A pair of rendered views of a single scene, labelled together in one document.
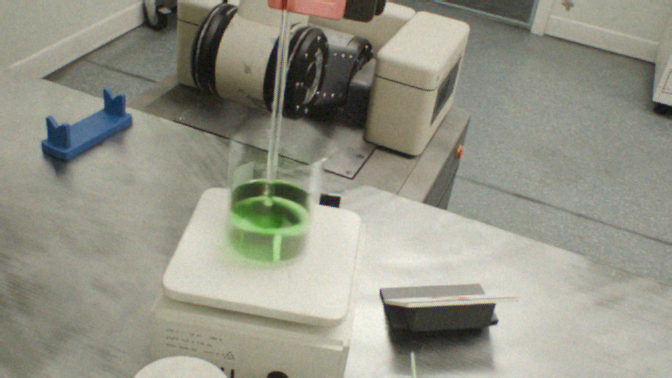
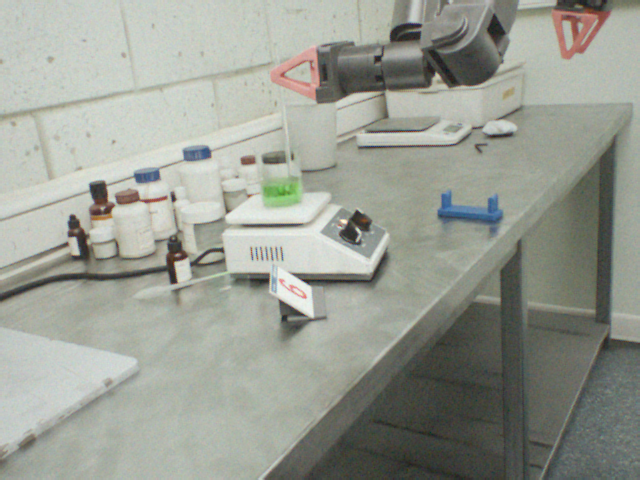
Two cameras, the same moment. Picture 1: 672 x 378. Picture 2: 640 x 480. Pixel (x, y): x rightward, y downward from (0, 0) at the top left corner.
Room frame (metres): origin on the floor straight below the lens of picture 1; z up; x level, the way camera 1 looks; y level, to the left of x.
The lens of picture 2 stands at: (0.70, -0.83, 1.08)
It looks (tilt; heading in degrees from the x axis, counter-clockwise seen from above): 18 degrees down; 106
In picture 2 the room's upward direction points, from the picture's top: 6 degrees counter-clockwise
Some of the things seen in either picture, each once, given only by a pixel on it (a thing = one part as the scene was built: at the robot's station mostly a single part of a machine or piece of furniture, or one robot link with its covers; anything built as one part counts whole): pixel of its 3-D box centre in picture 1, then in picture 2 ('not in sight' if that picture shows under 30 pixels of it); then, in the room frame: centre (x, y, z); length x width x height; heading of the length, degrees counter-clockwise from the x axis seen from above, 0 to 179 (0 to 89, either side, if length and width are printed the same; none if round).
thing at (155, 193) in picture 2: not in sight; (152, 203); (0.14, 0.18, 0.81); 0.06 x 0.06 x 0.11
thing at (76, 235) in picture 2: not in sight; (76, 235); (0.05, 0.08, 0.79); 0.03 x 0.03 x 0.07
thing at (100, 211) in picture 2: not in sight; (103, 214); (0.08, 0.13, 0.80); 0.04 x 0.04 x 0.11
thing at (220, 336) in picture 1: (270, 275); (301, 237); (0.43, 0.04, 0.79); 0.22 x 0.13 x 0.08; 178
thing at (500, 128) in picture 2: not in sight; (500, 127); (0.70, 0.93, 0.77); 0.08 x 0.08 x 0.04; 79
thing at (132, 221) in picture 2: not in sight; (132, 223); (0.15, 0.09, 0.80); 0.06 x 0.06 x 0.10
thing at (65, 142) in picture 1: (88, 120); (469, 204); (0.65, 0.25, 0.77); 0.10 x 0.03 x 0.04; 157
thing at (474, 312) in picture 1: (446, 294); (297, 289); (0.46, -0.10, 0.77); 0.09 x 0.06 x 0.04; 106
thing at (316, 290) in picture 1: (268, 251); (279, 207); (0.41, 0.04, 0.83); 0.12 x 0.12 x 0.01; 88
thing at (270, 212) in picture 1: (277, 196); (279, 177); (0.41, 0.04, 0.88); 0.07 x 0.06 x 0.08; 93
